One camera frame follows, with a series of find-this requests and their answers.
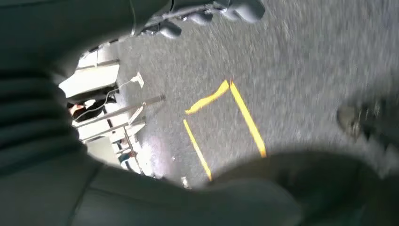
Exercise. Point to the yellow floor tape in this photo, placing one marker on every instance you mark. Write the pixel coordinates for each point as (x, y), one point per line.
(246, 118)

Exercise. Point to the white adapter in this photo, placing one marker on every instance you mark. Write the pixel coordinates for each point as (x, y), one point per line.
(137, 80)

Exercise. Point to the person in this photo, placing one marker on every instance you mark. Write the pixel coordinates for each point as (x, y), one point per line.
(93, 109)

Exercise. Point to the white table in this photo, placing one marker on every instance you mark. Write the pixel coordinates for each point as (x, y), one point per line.
(93, 78)

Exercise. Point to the person's foot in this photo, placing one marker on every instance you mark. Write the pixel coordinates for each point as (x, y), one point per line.
(364, 121)

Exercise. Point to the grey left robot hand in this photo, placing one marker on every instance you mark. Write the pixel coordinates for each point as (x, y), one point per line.
(62, 28)

